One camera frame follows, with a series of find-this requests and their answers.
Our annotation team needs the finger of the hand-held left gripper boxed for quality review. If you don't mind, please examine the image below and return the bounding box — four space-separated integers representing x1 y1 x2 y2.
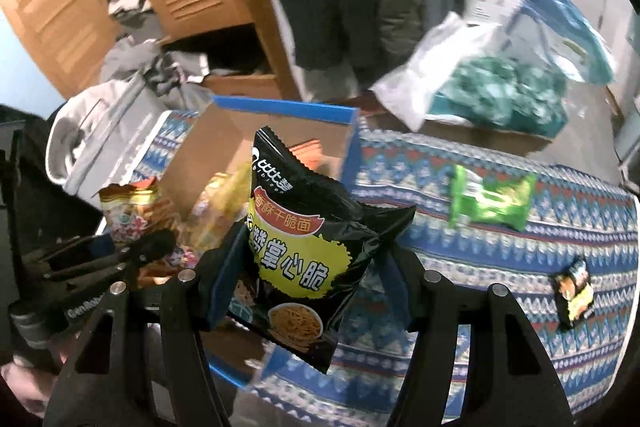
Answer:
117 228 179 275

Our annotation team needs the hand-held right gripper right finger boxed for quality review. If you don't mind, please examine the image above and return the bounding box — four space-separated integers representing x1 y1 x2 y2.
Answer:
379 246 577 427

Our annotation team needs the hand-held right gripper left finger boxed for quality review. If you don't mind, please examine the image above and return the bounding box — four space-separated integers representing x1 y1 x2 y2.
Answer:
42 227 251 427

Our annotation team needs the long gold snack packet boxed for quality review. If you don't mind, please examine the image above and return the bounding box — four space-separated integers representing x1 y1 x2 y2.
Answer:
97 177 183 290

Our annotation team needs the large black yellow snack packet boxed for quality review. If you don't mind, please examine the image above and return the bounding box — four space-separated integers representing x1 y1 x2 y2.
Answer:
227 124 416 375

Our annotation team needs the blue cardboard box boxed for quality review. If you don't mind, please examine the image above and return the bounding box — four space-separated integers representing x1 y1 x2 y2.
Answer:
97 94 362 388

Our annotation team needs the orange snack packet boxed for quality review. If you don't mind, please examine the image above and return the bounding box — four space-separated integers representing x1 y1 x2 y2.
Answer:
289 138 331 172

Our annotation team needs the small black yellow snack packet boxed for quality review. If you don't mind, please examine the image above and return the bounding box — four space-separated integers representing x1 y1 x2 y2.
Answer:
550 257 596 333

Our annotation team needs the person's left hand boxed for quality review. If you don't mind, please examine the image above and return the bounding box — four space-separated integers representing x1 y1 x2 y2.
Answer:
0 352 66 413

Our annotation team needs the patterned blue tablecloth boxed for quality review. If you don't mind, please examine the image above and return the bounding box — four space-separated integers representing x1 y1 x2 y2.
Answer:
132 109 640 418

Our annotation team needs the dark cloth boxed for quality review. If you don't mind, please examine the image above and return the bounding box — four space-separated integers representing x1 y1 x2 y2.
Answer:
0 104 101 253

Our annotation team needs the grey hoodie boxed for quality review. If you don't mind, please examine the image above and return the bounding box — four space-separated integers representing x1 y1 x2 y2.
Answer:
45 74 173 198

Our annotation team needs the green snack packet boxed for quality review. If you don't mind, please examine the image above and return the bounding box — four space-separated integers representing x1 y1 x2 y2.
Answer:
447 164 538 233

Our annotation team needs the grey clothes pile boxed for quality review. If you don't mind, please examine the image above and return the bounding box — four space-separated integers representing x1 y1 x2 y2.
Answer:
100 0 216 108

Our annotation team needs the teal green bundle bag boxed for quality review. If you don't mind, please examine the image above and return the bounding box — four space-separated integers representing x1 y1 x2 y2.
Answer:
430 54 568 138

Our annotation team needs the white plastic bag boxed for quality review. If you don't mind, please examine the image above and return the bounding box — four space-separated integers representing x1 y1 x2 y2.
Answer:
372 11 506 132

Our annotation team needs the wooden louvered door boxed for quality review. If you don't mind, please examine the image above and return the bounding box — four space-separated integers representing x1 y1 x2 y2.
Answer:
0 0 123 100

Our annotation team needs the blue plastic bag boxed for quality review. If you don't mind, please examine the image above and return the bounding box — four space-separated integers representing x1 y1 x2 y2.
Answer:
510 0 618 85

